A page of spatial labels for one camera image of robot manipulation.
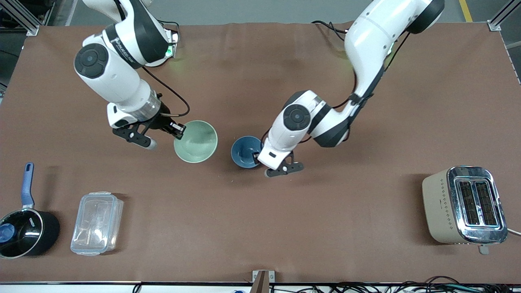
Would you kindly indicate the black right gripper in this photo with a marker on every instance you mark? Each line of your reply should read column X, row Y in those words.
column 164, row 121

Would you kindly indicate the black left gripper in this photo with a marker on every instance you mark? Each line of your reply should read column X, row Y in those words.
column 257, row 158

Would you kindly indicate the blue bowl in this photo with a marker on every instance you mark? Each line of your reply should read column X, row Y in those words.
column 244, row 152

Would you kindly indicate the green bowl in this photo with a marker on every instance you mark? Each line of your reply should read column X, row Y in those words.
column 197, row 141

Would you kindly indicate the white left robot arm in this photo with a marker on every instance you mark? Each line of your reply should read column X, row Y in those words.
column 366, row 49

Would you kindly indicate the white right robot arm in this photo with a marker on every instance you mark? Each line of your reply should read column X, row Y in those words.
column 118, row 69

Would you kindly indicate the brown table cover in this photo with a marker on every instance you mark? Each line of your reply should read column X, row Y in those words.
column 260, row 224

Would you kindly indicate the clear plastic food container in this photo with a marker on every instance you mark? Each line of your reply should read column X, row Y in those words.
column 97, row 224

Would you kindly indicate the glass lid blue knob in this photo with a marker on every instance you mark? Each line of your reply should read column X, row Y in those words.
column 18, row 236

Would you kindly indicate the beige chrome toaster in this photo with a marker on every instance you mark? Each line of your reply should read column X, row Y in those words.
column 464, row 205

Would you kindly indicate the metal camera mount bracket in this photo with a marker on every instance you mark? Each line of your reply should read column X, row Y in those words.
column 263, row 278

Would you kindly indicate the aluminium frame profile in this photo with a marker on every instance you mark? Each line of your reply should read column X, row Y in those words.
column 502, row 16
column 24, row 18

